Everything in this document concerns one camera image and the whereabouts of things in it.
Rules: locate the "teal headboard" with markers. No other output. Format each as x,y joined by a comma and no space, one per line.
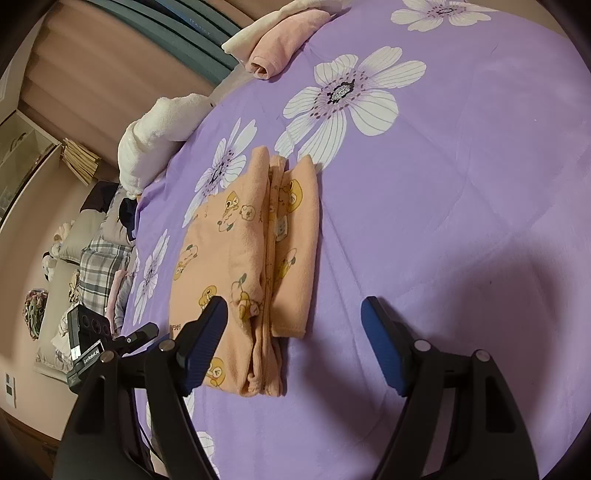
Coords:
191,31

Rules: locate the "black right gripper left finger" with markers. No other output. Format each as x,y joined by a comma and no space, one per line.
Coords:
102,439

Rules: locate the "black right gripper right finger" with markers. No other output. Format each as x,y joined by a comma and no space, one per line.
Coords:
460,419

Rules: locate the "orange cartoon print garment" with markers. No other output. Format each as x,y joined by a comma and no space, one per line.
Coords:
254,245

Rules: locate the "dark clothing pile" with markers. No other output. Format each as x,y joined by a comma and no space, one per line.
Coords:
114,211

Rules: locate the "grey cushion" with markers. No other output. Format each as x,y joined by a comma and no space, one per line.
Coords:
85,227

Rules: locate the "purple floral bed sheet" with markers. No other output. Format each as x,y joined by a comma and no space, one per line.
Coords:
455,186

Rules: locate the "white fluffy blanket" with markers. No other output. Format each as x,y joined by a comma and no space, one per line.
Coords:
149,142

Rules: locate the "stack of tan books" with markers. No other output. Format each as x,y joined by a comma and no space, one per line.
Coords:
82,162

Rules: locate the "grey plaid cloth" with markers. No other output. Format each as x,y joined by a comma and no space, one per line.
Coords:
99,262

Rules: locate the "white shelf cabinet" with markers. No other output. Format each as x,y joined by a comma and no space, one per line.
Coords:
25,147

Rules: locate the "colourful woven basket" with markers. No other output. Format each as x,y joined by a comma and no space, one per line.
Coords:
33,311

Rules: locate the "beige sofa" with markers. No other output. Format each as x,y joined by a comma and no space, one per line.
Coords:
47,362

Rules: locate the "pink folded garment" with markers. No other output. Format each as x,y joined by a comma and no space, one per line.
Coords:
274,51

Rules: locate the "white plush toy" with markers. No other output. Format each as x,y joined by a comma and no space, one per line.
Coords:
49,262

